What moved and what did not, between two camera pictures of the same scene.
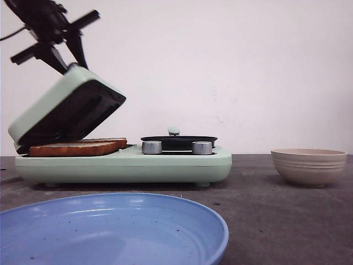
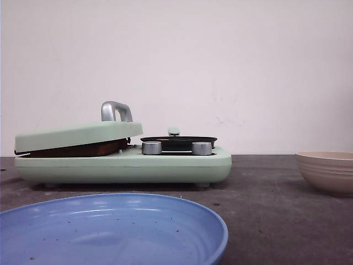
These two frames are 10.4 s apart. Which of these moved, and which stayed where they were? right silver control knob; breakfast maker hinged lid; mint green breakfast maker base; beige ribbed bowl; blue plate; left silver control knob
Moved: beige ribbed bowl; breakfast maker hinged lid
Stayed: mint green breakfast maker base; left silver control knob; right silver control knob; blue plate
